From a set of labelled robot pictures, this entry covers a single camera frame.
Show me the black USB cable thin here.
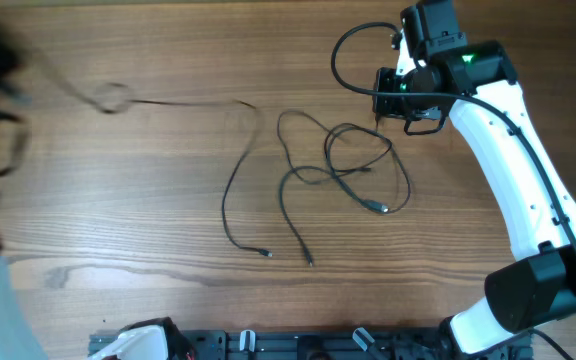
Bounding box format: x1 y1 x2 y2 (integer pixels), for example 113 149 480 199
275 109 373 268

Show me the black USB cable thick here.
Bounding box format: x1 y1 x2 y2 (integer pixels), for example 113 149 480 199
323 122 412 215

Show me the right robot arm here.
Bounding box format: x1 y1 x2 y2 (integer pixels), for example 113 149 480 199
373 1 576 356

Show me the right camera black cable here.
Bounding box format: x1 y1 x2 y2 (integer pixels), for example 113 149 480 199
330 21 576 360

